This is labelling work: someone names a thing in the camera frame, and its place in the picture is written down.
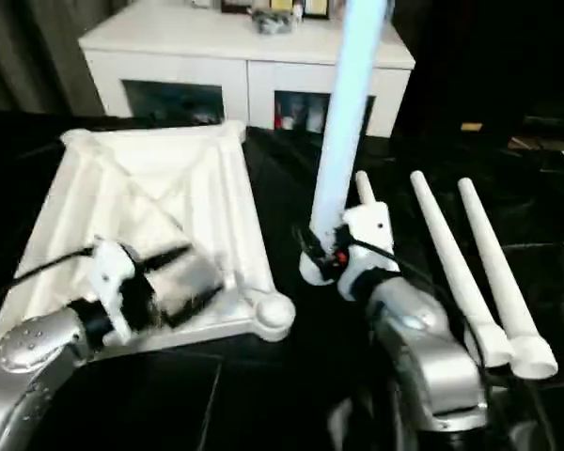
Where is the white plastic table leg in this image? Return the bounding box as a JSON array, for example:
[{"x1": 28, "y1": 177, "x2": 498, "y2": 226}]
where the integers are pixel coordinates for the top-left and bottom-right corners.
[
  {"x1": 457, "y1": 177, "x2": 559, "y2": 381},
  {"x1": 353, "y1": 170, "x2": 378, "y2": 209},
  {"x1": 299, "y1": 0, "x2": 376, "y2": 287},
  {"x1": 410, "y1": 170, "x2": 514, "y2": 368}
]

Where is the black mat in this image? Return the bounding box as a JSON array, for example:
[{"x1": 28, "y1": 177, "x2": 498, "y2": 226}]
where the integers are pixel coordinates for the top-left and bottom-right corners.
[{"x1": 0, "y1": 108, "x2": 564, "y2": 451}]

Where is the grey curtain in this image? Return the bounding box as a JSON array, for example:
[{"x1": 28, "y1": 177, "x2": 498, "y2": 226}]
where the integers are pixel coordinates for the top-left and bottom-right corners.
[{"x1": 0, "y1": 0, "x2": 110, "y2": 115}]

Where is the black speaker with yellow label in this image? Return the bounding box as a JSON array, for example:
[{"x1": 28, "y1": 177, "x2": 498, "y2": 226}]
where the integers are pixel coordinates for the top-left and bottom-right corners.
[{"x1": 403, "y1": 0, "x2": 540, "y2": 138}]

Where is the white plastic table top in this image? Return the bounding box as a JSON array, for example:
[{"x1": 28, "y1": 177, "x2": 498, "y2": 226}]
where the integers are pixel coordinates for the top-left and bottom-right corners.
[{"x1": 0, "y1": 118, "x2": 298, "y2": 345}]

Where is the white cabinet with glass doors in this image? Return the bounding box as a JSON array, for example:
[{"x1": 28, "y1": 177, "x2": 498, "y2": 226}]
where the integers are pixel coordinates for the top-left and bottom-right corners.
[{"x1": 77, "y1": 3, "x2": 416, "y2": 141}]

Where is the black picture frame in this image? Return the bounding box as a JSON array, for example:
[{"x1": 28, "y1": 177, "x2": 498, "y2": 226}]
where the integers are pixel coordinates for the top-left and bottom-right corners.
[{"x1": 304, "y1": 0, "x2": 331, "y2": 21}]

